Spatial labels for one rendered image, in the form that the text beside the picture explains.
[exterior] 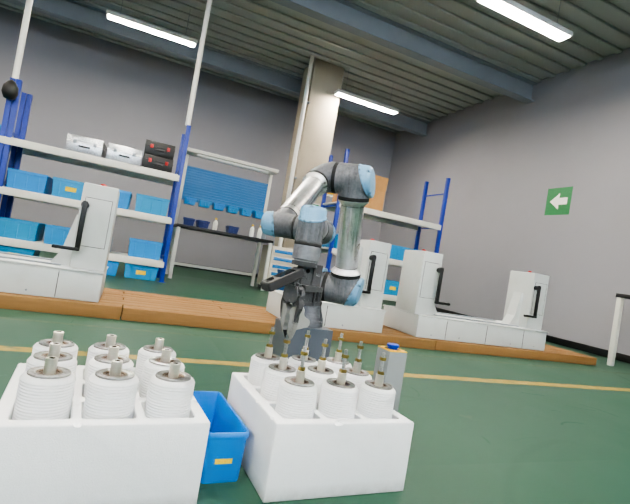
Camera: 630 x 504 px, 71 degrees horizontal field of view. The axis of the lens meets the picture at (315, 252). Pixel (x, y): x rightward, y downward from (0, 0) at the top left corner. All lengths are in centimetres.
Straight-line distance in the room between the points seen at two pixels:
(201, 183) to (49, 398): 625
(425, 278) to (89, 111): 742
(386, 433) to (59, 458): 72
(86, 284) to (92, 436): 213
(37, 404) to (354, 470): 71
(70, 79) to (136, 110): 120
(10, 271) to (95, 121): 675
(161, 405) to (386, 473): 59
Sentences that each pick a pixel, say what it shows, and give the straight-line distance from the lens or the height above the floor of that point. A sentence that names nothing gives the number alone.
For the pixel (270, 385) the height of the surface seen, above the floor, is 21.
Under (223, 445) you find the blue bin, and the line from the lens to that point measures 116.
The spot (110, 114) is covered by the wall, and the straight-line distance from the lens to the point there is 964.
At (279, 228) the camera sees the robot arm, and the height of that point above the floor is 63.
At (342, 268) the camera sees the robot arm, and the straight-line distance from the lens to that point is 167.
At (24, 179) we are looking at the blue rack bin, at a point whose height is 91.
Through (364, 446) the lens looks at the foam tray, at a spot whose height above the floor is 12.
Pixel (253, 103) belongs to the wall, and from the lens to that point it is 1008.
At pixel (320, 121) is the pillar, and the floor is 297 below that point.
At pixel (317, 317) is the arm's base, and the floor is 34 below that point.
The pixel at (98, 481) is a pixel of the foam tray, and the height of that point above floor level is 7.
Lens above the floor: 55
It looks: 1 degrees up
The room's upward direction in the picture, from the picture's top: 10 degrees clockwise
